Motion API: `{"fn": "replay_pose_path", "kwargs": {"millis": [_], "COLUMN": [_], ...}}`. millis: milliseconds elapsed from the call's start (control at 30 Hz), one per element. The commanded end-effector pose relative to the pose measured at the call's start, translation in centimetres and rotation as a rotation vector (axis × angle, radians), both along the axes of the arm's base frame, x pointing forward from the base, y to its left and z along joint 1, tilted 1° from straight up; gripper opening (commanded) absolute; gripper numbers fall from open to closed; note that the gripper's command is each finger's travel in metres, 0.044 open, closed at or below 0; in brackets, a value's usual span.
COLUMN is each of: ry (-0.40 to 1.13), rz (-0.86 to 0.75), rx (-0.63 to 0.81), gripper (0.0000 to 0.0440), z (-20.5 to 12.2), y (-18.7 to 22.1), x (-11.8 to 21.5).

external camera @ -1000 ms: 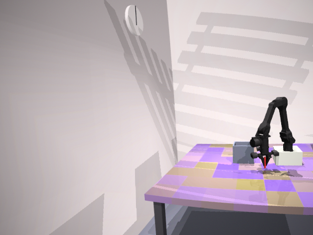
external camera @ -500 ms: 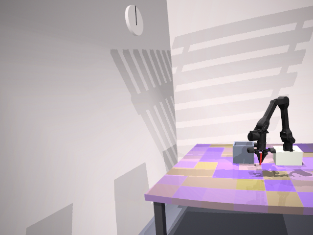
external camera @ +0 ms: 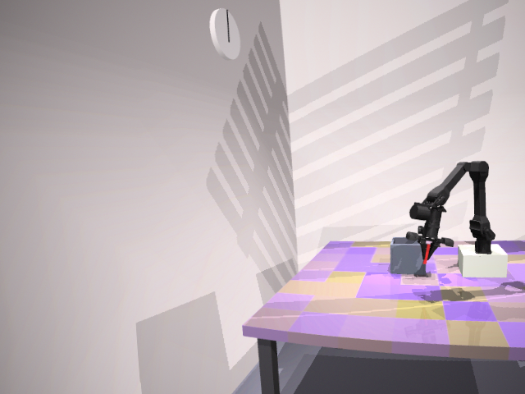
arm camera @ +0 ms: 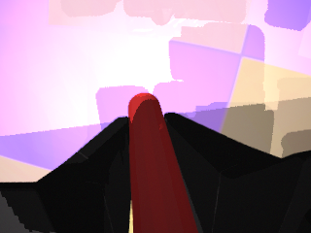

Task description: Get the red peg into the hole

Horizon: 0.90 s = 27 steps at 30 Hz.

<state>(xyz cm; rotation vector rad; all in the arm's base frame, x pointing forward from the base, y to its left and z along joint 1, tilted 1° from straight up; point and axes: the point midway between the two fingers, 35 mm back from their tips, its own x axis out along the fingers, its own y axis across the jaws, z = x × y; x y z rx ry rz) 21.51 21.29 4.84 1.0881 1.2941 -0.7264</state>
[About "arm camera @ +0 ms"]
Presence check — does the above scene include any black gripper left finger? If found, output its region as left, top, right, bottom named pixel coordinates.
left=0, top=116, right=132, bottom=233

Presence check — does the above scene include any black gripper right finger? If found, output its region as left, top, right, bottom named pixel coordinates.
left=164, top=113, right=311, bottom=233

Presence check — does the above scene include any red peg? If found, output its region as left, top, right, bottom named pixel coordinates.
left=128, top=92, right=198, bottom=233

